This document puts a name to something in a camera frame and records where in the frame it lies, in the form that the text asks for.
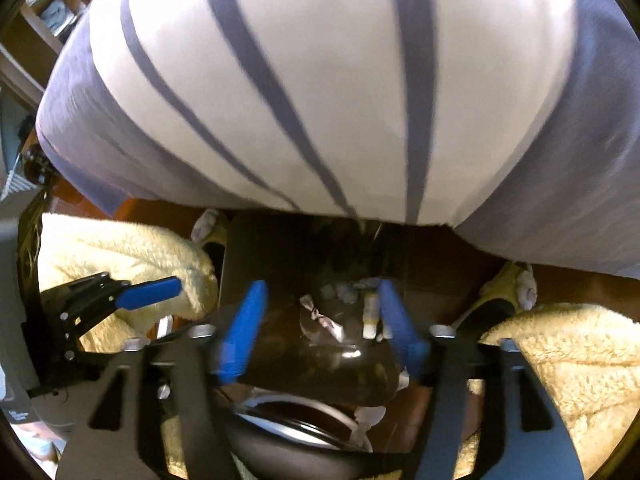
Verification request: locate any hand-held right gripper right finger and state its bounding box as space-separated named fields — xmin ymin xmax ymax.
xmin=377 ymin=279 xmax=588 ymax=480

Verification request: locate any person's right yellow slipper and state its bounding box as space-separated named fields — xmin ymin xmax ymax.
xmin=457 ymin=260 xmax=540 ymax=341

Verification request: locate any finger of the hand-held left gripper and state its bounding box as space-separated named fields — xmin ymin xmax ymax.
xmin=60 ymin=272 xmax=183 ymax=321

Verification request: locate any person's right cream fleece leg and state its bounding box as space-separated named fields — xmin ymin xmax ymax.
xmin=457 ymin=302 xmax=640 ymax=480

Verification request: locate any blue white striped duvet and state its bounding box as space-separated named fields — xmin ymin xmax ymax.
xmin=35 ymin=0 xmax=640 ymax=278

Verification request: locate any dark wooden wardrobe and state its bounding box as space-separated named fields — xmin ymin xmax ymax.
xmin=0 ymin=0 xmax=96 ymax=106

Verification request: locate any clear wrapper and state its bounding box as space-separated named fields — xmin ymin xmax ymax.
xmin=299 ymin=296 xmax=347 ymax=343

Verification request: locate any small white vial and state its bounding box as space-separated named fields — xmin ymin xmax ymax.
xmin=362 ymin=294 xmax=379 ymax=339

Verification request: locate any person's yellow slipper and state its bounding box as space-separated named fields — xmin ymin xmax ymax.
xmin=191 ymin=207 xmax=232 ymax=263
xmin=457 ymin=260 xmax=540 ymax=341

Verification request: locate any person's cream fleece leg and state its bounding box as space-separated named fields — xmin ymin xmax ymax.
xmin=39 ymin=212 xmax=219 ymax=353
xmin=457 ymin=302 xmax=640 ymax=480

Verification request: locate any round grey trash bin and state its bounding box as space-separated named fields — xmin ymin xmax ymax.
xmin=220 ymin=392 xmax=375 ymax=480

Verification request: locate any person's left cream fleece leg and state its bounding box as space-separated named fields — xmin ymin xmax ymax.
xmin=39 ymin=212 xmax=219 ymax=353

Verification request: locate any person's left yellow slipper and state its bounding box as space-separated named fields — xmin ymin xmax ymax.
xmin=191 ymin=207 xmax=232 ymax=263

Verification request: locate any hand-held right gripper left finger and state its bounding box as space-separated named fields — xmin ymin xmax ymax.
xmin=55 ymin=280 xmax=268 ymax=480

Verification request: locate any black trash bag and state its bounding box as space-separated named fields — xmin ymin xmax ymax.
xmin=214 ymin=210 xmax=418 ymax=408

